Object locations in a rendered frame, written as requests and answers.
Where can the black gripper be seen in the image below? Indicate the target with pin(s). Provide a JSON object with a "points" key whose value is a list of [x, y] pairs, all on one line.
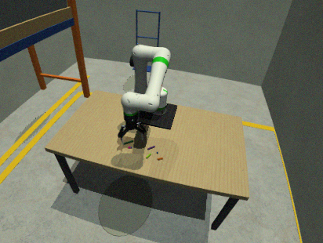
{"points": [[130, 126]]}

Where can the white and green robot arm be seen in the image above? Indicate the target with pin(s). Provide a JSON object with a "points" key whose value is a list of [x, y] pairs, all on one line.
{"points": [[151, 98]]}

